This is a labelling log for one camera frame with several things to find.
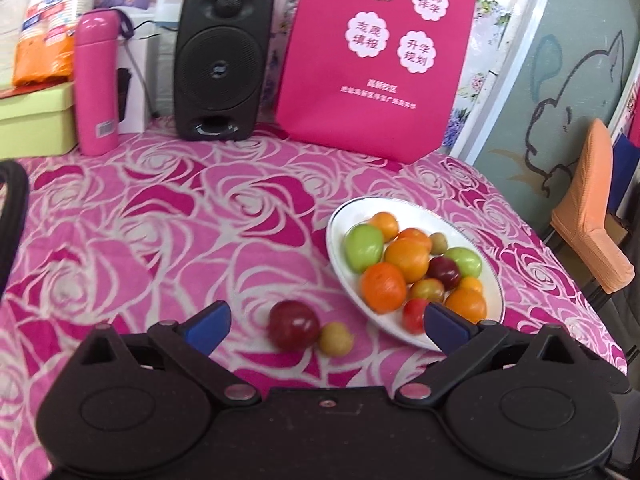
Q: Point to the tan longan front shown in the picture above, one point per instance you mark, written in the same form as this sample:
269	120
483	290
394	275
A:
439	243

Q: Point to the green shoe box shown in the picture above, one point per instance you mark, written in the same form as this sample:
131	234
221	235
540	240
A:
37	120

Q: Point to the white box behind thermos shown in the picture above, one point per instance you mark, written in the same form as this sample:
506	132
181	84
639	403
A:
136	71

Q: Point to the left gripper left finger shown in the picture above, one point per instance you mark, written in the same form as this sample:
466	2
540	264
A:
189	346

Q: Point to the small yellow orange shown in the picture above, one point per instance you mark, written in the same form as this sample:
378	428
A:
473	284
386	223

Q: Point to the red green tomato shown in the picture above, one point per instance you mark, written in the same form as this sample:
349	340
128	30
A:
429	289

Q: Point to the pink thermos bottle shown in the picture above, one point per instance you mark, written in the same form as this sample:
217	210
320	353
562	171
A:
95	82

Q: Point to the orange front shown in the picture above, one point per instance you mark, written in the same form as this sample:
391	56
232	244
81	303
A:
383	288

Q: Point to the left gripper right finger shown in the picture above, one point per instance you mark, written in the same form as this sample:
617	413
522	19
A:
467	347

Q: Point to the tan longan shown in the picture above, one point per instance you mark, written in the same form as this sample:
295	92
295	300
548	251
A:
439	243
335	339

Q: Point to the orange paper cup package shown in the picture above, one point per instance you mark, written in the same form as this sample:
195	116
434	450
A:
45	45

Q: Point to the orange large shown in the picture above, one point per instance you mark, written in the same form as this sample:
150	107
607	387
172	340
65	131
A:
467	303

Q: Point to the tan longan back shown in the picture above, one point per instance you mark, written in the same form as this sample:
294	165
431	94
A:
335	339

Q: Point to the black speaker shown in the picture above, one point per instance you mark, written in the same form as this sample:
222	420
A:
220	62

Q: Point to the pink rose tablecloth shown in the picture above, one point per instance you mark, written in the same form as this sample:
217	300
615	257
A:
159	228

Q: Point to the dark plum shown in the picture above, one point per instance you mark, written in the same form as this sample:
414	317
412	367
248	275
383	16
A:
292	326
445	270

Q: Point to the magenta fabric bag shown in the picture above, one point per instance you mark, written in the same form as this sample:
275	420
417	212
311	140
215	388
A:
376	77

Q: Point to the white ceramic plate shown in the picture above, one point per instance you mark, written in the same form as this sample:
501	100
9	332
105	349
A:
408	215

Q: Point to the orange covered chair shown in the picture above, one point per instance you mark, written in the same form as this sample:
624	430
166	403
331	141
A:
579	219

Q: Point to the green apple fruit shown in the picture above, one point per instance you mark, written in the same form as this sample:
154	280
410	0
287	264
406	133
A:
469	264
363	247

